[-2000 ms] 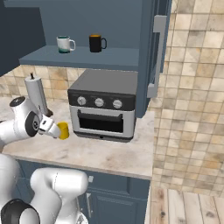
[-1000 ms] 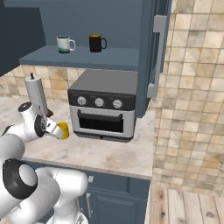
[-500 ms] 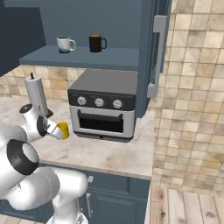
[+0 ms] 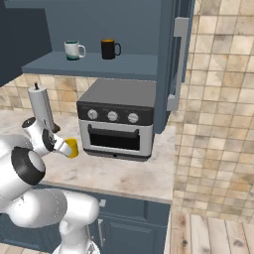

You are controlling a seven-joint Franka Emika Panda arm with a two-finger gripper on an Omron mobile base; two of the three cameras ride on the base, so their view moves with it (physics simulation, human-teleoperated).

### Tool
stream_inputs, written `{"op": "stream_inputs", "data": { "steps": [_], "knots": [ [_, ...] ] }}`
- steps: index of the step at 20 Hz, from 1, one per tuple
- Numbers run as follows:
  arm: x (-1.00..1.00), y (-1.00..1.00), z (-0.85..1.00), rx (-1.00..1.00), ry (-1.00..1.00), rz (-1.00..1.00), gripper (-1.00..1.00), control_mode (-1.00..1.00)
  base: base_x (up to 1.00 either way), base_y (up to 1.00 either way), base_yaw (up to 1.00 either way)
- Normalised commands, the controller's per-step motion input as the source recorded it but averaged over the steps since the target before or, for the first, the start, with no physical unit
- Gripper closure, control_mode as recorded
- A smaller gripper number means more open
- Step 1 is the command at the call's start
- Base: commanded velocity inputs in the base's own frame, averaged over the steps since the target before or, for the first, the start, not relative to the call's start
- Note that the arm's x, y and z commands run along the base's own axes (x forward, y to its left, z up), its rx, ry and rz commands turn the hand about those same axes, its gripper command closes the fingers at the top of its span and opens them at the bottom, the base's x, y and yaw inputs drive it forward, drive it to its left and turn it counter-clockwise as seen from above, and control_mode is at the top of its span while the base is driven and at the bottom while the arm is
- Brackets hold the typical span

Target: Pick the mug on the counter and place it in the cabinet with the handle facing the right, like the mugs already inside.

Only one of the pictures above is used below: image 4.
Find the blue drawer front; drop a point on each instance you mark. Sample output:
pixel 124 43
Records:
pixel 135 205

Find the grey toaster oven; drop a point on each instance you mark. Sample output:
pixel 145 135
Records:
pixel 115 132

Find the yellow mug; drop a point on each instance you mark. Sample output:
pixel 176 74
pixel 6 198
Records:
pixel 74 148

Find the black mug orange inside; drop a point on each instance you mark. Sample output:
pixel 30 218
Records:
pixel 107 49

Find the blue plain cabinet door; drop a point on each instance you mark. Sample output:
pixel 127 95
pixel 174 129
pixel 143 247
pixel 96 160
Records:
pixel 20 36

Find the blue base cabinet door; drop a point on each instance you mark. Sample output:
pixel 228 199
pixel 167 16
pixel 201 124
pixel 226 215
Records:
pixel 26 236
pixel 135 236

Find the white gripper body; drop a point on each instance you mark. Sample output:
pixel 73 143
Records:
pixel 62 147

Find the blue open wall cabinet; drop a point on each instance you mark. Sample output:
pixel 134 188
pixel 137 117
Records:
pixel 105 23

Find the white and teal mug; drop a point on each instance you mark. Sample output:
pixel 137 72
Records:
pixel 72 50

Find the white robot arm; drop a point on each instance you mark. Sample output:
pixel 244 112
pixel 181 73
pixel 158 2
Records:
pixel 36 205

